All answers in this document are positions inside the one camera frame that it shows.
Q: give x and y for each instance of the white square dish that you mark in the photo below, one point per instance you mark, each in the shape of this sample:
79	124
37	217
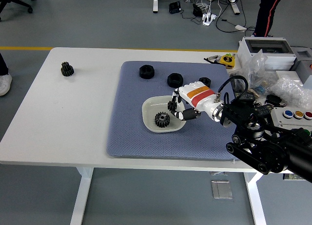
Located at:
151	108

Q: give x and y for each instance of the black stepped double gear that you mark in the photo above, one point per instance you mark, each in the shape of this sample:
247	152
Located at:
67	69

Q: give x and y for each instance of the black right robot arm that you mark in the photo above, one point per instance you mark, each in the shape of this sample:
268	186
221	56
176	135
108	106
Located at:
268	152

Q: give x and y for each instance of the person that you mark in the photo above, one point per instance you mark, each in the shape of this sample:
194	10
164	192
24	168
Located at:
264	15
4	85

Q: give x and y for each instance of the black office chair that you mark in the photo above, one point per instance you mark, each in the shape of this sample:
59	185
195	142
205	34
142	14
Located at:
13	1

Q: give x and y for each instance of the large black hex nut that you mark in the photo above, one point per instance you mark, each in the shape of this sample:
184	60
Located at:
146	71

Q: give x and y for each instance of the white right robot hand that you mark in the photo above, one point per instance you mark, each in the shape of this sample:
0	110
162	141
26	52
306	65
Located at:
200	96

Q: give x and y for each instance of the small black gear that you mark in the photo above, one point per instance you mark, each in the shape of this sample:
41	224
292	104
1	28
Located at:
171	105

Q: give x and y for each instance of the grey enclosure box clear lid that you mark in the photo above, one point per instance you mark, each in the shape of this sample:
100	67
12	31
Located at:
243	52

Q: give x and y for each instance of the black metal hand tool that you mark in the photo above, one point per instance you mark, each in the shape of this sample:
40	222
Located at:
213	59

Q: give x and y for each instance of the black charger box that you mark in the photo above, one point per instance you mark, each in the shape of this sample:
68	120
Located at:
175	7

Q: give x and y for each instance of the medium black hex nut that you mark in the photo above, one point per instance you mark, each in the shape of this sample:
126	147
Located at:
175	80

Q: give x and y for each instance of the blue-grey textured mat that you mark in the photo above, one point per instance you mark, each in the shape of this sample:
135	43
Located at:
146	147

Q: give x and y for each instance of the white power strip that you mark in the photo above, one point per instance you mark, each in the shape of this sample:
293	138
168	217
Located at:
208	18

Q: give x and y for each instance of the grey box with red button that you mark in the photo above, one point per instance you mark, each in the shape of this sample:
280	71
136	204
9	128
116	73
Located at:
302	60

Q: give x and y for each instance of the grey push-button box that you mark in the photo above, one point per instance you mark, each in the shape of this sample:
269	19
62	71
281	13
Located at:
278	113

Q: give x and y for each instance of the black digital meter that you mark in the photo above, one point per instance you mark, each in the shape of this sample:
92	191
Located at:
265	111

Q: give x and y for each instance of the grey floor outlet plate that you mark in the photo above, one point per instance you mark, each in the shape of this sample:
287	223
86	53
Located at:
221	189

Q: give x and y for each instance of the yellow tape measure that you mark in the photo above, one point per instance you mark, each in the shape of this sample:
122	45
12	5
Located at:
228	60

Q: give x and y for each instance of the white inline adapter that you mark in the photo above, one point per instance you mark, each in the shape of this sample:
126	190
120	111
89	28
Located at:
240	27

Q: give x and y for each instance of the large black gear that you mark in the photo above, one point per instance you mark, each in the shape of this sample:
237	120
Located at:
162	120

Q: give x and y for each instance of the black power adapter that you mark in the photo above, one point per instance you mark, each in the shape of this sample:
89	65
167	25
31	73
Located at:
197	10

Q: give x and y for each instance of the small black fob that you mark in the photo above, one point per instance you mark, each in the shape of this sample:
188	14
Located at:
274	99

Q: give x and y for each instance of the small black hex nut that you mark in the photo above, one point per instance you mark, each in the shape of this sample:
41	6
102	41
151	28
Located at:
205	80

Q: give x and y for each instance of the white table leg with brace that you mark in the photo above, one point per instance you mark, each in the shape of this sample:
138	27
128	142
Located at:
256	205

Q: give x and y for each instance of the bubble wrap bag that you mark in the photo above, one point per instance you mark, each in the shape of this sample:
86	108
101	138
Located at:
290	91

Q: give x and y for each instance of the white desk leg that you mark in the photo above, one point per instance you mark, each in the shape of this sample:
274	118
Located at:
235	5
155	3

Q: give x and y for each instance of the clear plastic bag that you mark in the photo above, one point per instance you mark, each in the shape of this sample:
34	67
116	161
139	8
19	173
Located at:
253	71

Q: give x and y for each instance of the white flat box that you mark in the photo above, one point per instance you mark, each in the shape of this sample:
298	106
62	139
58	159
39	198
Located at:
290	76

